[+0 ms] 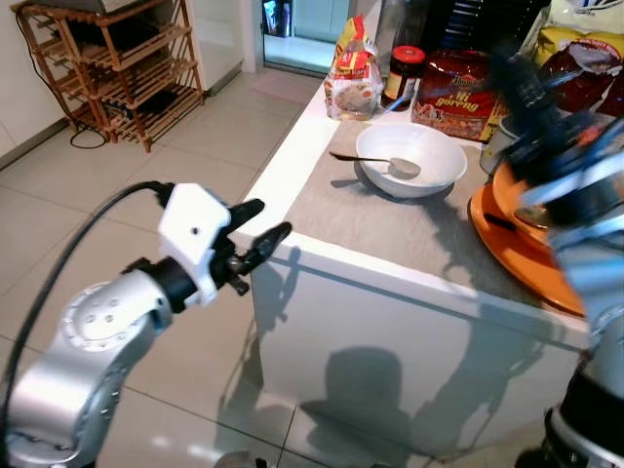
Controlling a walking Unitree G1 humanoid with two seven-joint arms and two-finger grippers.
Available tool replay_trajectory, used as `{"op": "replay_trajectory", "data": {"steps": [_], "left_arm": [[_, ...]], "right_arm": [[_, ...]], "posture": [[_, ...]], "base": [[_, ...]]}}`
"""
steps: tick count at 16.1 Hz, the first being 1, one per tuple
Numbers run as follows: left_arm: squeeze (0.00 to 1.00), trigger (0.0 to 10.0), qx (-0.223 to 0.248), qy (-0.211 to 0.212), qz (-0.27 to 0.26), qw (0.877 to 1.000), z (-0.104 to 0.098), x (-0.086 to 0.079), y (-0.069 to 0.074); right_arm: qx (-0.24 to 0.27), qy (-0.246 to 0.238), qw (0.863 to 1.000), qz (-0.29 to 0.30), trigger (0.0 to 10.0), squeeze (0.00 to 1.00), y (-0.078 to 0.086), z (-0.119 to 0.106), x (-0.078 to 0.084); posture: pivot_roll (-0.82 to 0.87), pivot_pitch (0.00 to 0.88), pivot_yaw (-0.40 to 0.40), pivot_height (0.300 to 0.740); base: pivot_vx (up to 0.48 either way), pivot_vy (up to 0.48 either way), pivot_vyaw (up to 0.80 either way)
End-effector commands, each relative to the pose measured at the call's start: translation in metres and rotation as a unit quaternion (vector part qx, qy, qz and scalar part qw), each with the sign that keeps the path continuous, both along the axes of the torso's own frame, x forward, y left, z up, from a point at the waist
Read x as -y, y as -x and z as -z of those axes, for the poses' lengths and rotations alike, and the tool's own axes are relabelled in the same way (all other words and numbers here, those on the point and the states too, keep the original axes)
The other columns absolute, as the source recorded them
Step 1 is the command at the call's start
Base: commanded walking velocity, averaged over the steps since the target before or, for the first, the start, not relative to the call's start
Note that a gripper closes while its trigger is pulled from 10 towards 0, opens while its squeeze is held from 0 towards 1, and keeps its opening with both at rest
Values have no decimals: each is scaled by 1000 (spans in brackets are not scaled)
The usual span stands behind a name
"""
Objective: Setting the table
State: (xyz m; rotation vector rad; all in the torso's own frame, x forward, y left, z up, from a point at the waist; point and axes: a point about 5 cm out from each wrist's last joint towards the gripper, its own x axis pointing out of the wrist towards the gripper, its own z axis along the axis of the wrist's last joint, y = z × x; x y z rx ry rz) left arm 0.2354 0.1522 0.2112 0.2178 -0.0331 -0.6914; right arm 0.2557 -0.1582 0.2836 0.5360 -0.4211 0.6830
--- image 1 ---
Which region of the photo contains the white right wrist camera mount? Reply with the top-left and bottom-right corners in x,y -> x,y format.
531,122 -> 624,201

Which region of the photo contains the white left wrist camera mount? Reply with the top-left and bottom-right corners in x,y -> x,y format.
157,182 -> 233,309

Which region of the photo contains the black floor power cable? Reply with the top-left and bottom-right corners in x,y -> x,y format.
29,29 -> 110,151

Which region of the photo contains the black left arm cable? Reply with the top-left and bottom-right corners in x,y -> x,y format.
0,180 -> 175,430

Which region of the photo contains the white ceramic bowl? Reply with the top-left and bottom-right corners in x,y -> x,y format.
355,122 -> 469,200

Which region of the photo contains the white plastic bag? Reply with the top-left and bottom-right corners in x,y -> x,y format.
546,0 -> 624,36

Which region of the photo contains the grey placemat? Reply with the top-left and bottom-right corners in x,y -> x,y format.
283,115 -> 586,315

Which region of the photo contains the red noodle multipack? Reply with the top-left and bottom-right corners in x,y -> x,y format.
410,49 -> 510,143

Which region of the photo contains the orange plate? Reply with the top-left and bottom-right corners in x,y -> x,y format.
468,180 -> 588,319

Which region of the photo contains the silver metal spoon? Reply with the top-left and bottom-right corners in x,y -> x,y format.
329,150 -> 423,181

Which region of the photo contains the grey robot left foot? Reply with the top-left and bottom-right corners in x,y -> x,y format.
210,449 -> 257,468

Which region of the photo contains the wooden slatted shelf rack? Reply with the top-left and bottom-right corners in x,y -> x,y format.
17,0 -> 207,154

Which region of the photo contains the grey metal container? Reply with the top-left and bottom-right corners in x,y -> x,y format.
373,0 -> 435,55

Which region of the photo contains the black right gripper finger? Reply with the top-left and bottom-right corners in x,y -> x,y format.
487,47 -> 559,147

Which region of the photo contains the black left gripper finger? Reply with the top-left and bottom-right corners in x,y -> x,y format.
241,221 -> 293,277
225,198 -> 266,235

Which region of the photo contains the white kitchen island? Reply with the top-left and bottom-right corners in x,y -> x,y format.
231,58 -> 624,461

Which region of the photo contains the yellow and red snack bag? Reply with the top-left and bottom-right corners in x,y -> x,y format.
531,24 -> 624,123

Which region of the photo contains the grey mug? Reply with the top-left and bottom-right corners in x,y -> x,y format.
481,115 -> 523,176

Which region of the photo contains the black slatted rack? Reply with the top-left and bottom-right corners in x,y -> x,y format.
429,0 -> 552,59

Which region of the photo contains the dark jar with red lid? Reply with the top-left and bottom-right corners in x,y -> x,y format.
381,45 -> 428,111

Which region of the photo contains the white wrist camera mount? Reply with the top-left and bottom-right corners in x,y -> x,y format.
531,122 -> 624,201
157,182 -> 233,309

